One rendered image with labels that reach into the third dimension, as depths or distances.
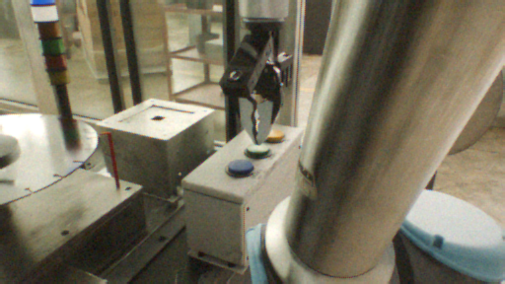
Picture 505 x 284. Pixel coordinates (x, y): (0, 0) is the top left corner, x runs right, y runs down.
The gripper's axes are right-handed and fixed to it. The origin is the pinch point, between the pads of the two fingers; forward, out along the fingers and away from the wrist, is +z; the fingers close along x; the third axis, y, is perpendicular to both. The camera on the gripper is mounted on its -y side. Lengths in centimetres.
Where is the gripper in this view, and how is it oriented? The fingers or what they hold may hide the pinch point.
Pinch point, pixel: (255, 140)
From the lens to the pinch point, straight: 67.7
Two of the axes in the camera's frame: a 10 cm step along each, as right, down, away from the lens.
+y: 4.4, -3.8, 8.1
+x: -9.0, -1.9, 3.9
